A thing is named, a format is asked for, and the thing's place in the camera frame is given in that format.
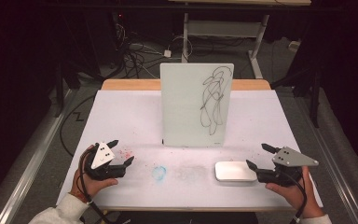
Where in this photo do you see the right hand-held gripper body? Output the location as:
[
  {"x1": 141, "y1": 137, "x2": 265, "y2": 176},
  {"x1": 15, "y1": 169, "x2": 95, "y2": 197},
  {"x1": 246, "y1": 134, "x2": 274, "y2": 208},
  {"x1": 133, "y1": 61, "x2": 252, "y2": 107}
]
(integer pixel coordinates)
[{"x1": 255, "y1": 146, "x2": 320, "y2": 188}]

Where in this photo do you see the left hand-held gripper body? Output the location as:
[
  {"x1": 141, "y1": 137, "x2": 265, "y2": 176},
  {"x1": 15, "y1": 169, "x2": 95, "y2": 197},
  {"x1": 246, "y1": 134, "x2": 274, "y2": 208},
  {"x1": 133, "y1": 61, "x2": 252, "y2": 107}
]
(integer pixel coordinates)
[{"x1": 83, "y1": 141, "x2": 128, "y2": 181}]

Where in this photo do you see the white whiteboard eraser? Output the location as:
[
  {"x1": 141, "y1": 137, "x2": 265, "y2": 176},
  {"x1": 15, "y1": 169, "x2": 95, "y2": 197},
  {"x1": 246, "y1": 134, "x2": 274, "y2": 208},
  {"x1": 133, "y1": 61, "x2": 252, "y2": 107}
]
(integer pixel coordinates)
[{"x1": 214, "y1": 161, "x2": 258, "y2": 183}]

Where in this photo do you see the small whiteboard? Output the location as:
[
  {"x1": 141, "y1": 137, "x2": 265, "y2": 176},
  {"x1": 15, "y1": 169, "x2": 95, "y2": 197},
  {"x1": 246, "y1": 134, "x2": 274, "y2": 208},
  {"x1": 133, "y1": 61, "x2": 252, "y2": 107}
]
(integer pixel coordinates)
[{"x1": 159, "y1": 62, "x2": 235, "y2": 148}]

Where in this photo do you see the person's left hand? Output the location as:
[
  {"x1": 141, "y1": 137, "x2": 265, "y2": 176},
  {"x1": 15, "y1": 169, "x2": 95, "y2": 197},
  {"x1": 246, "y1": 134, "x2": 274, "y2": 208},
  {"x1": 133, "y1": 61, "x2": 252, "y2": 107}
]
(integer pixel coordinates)
[{"x1": 70, "y1": 144, "x2": 119, "y2": 199}]

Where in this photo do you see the person's right hand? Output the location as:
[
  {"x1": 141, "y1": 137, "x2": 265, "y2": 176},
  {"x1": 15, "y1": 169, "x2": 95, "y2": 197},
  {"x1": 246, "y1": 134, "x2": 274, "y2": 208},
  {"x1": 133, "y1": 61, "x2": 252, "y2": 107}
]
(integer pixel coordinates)
[{"x1": 265, "y1": 165, "x2": 324, "y2": 219}]

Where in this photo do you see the white table cover sheet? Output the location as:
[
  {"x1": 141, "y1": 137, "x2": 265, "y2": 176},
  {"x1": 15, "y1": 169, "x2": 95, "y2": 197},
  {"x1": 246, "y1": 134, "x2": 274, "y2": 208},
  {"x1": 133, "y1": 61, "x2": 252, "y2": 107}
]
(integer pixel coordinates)
[{"x1": 56, "y1": 90, "x2": 324, "y2": 210}]

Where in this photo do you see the wooden table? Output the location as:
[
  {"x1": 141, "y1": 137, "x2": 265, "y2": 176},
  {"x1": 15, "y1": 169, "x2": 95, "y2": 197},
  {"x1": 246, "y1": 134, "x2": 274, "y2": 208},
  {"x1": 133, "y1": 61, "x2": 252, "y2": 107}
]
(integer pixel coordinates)
[{"x1": 56, "y1": 78, "x2": 324, "y2": 213}]

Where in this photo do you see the black metal stand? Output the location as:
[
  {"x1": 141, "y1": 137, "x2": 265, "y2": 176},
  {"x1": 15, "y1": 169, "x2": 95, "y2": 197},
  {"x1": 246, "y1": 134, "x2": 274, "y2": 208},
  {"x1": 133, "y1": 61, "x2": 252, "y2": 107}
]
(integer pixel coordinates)
[
  {"x1": 271, "y1": 60, "x2": 323, "y2": 129},
  {"x1": 53, "y1": 60, "x2": 67, "y2": 119}
]

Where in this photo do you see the small white box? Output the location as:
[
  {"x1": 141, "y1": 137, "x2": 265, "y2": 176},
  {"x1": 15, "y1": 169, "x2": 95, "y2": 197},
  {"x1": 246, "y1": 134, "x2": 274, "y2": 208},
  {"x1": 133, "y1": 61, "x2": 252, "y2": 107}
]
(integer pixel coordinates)
[{"x1": 287, "y1": 39, "x2": 302, "y2": 53}]

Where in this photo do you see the left hand-held gripper black cable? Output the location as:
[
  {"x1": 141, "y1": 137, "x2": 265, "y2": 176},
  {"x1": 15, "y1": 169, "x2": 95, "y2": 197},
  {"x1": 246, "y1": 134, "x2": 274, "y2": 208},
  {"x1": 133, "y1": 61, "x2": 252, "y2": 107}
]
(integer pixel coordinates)
[{"x1": 77, "y1": 152, "x2": 113, "y2": 224}]

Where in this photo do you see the hand-held gripper black cable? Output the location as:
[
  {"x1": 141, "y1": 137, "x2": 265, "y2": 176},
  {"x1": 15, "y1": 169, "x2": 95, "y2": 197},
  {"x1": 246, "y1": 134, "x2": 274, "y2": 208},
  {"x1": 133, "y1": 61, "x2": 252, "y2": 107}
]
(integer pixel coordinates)
[
  {"x1": 77, "y1": 152, "x2": 113, "y2": 224},
  {"x1": 283, "y1": 172, "x2": 308, "y2": 224}
]

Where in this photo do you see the right hand-held gripper black cable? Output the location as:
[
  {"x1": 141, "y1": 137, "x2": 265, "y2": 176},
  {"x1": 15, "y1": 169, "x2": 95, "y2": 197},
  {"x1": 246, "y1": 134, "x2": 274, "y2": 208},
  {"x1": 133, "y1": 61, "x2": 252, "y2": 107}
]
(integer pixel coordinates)
[{"x1": 283, "y1": 172, "x2": 308, "y2": 224}]

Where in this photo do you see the grey metal floor rail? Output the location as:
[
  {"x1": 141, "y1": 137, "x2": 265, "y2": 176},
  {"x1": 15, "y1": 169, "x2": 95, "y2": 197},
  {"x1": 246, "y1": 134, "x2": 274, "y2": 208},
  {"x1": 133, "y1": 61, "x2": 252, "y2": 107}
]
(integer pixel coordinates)
[
  {"x1": 0, "y1": 89, "x2": 77, "y2": 224},
  {"x1": 293, "y1": 90, "x2": 358, "y2": 224}
]

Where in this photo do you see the red woven bracelet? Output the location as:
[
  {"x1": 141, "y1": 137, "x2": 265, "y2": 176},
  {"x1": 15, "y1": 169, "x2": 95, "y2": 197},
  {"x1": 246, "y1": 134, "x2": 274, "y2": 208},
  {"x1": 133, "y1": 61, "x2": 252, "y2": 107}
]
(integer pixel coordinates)
[{"x1": 69, "y1": 192, "x2": 90, "y2": 206}]

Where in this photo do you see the black floor cable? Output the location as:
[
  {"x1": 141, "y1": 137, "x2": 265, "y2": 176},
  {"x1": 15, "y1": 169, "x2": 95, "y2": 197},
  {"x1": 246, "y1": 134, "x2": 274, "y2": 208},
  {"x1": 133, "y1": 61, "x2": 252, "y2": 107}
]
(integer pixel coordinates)
[{"x1": 59, "y1": 94, "x2": 96, "y2": 158}]

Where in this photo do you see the tangle of black cables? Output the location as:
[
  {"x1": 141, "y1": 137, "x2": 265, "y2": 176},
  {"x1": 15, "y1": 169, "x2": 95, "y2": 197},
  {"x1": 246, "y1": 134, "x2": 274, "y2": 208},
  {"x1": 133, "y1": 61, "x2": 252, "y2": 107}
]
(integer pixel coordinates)
[{"x1": 113, "y1": 22, "x2": 169, "y2": 79}]

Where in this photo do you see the white metal desk frame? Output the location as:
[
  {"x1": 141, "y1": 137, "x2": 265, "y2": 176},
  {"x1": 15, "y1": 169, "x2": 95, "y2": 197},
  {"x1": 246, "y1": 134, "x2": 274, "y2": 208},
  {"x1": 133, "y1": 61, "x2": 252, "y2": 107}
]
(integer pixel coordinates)
[{"x1": 167, "y1": 0, "x2": 312, "y2": 79}]

